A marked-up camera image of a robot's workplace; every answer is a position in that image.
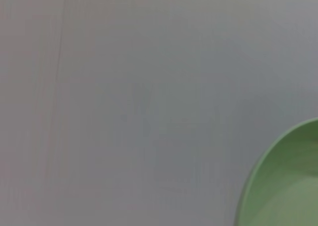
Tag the green round plate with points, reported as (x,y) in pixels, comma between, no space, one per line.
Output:
(285,181)

